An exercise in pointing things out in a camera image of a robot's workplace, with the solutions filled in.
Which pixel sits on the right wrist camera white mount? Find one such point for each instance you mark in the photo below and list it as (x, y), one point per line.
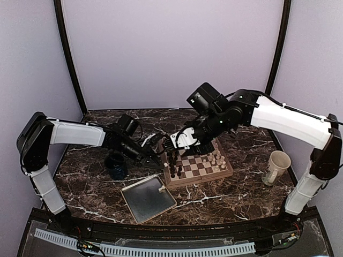
(179, 140)

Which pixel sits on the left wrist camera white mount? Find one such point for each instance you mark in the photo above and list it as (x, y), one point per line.
(152, 139)

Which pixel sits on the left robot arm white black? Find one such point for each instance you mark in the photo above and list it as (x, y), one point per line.
(42, 133)

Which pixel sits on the metal tray wooden rim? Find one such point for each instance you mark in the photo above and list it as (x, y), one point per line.
(145, 202)

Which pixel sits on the black front rail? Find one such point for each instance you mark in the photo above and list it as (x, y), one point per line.
(106, 230)

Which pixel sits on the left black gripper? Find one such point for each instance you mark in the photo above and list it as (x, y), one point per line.
(144, 160)

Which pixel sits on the left black frame post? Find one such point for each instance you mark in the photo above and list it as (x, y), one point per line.
(68, 55)

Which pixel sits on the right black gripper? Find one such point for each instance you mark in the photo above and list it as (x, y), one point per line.
(208, 149)

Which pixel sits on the white slotted cable duct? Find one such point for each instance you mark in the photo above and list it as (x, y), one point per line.
(143, 248)

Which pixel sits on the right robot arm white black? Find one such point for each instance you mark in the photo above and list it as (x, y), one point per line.
(249, 107)

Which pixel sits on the dark blue mug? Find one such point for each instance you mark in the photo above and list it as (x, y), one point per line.
(116, 166)

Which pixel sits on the wooden chess board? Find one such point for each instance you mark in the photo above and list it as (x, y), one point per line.
(193, 171)

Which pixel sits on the black chess pieces row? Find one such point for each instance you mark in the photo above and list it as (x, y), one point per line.
(174, 169)

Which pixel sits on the cream white mug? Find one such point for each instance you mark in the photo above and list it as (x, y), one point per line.
(278, 164)

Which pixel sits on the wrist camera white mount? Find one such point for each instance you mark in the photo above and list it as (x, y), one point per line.
(179, 140)
(152, 139)

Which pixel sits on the right black frame post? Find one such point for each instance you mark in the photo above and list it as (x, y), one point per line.
(279, 46)

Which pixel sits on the black frame post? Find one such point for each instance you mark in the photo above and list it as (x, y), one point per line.
(279, 46)
(68, 55)

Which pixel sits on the white chess pieces pile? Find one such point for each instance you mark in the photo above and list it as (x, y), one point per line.
(161, 189)

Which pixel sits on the white chess knight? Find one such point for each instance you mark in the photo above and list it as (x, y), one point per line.
(218, 155)

